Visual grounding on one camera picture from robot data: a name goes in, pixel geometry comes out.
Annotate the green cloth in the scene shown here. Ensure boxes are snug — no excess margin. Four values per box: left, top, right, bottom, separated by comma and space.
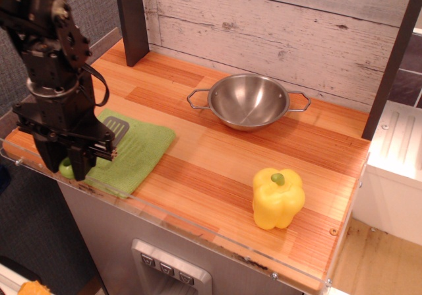
84, 109, 176, 198

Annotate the grey toy kitchen cabinet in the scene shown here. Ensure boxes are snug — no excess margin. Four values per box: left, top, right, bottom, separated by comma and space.
59, 183, 299, 294

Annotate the green handled grey spatula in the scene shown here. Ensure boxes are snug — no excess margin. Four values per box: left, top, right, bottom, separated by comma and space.
59, 115, 130, 180

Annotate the clear acrylic guard rail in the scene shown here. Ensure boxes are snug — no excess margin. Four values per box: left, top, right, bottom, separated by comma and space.
3, 130, 369, 294

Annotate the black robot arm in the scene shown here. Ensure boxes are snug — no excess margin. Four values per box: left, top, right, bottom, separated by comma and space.
1, 0, 116, 181

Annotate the steel two-handled bowl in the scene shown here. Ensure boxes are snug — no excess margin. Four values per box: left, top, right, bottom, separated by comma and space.
187, 74, 311, 131

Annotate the dark support post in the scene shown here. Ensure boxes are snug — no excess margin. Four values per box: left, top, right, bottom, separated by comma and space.
361, 0, 421, 141
117, 0, 150, 67

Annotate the dark left support post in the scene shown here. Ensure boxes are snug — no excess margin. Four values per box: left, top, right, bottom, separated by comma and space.
117, 0, 150, 67

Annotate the orange object bottom left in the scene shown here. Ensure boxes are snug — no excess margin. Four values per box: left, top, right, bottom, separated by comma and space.
17, 280, 52, 295

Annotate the yellow toy bell pepper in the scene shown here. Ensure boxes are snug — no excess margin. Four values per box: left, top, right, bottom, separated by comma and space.
253, 168, 305, 230

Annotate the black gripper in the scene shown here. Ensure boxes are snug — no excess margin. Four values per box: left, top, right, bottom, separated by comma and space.
13, 79, 116, 181

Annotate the dark right support post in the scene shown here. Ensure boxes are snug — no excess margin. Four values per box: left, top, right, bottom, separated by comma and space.
361, 0, 421, 141

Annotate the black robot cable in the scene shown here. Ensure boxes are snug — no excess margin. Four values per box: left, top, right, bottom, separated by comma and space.
80, 64, 110, 108

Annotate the silver dispenser button panel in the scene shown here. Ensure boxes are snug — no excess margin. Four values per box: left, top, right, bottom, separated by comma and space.
131, 239, 213, 295

